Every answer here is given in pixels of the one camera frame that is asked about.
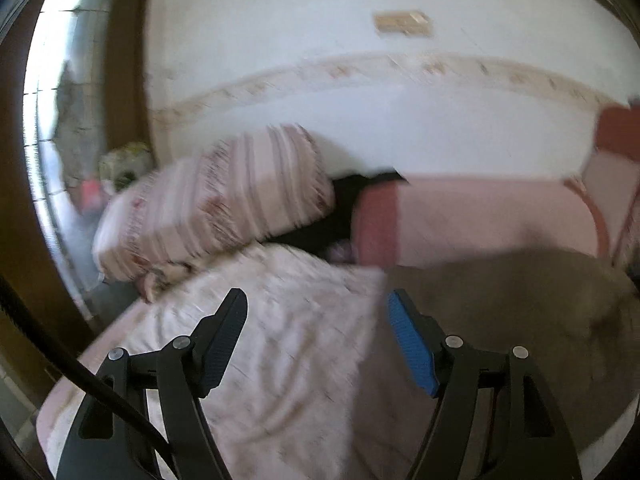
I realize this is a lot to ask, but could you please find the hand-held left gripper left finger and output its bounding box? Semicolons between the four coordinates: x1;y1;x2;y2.
56;287;249;480

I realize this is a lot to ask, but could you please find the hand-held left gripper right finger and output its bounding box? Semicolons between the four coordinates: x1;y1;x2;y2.
387;288;583;480

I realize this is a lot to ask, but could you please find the grey-brown hooded jacket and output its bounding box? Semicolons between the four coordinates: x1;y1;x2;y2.
350;247;640;480

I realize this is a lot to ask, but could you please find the white floral bedsheet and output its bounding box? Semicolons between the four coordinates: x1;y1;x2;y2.
35;244;632;480

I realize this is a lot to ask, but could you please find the purple cloth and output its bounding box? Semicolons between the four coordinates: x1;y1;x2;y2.
327;241;360;265

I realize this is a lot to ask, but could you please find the long pink pillow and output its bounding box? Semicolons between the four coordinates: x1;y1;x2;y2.
352;175;610;267

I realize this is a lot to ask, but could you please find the black cloth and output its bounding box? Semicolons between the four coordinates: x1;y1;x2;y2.
280;170;412;262

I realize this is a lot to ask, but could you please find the striped pink pillow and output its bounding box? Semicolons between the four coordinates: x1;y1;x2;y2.
92;124;337;305

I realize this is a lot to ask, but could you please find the red object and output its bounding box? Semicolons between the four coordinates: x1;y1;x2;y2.
79;179;110;212

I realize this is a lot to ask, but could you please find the floral patterned bundle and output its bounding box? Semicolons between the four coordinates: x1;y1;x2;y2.
98;142;155;195

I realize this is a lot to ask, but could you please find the pink pillow with red edge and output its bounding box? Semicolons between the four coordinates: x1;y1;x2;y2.
564;104;640;272

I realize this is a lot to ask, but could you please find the wooden framed window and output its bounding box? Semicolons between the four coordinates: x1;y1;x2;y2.
0;0;162;403

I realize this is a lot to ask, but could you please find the black cable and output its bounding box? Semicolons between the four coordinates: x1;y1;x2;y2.
0;275;173;480

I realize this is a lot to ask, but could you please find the small wooden wall plaque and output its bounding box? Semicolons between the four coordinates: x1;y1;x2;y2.
374;10;434;39

